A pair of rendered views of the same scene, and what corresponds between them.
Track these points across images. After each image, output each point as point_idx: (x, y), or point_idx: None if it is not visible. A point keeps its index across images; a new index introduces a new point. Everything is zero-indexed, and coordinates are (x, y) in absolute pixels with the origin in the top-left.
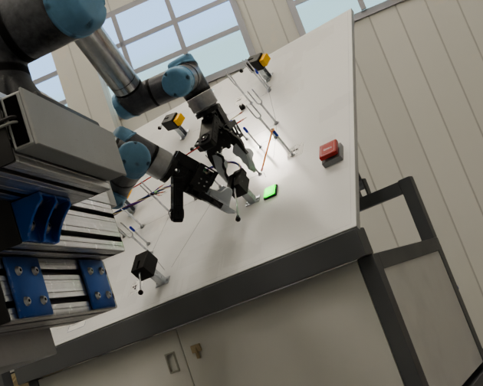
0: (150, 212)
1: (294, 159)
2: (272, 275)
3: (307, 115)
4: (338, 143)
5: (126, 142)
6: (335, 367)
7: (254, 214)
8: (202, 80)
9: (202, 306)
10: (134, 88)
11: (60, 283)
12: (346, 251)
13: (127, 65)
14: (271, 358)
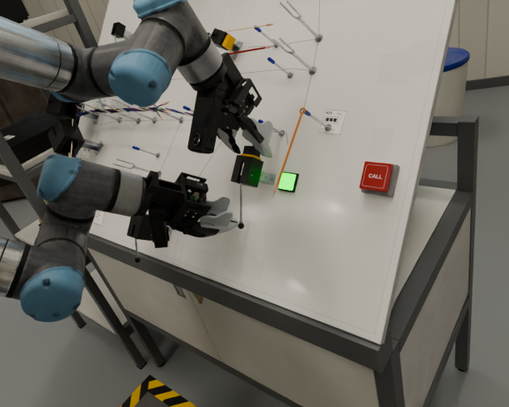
0: (163, 102)
1: (327, 139)
2: (270, 317)
3: (363, 51)
4: (393, 165)
5: (31, 287)
6: (321, 383)
7: (265, 206)
8: (194, 37)
9: (199, 290)
10: (66, 83)
11: None
12: (358, 357)
13: (37, 55)
14: (263, 341)
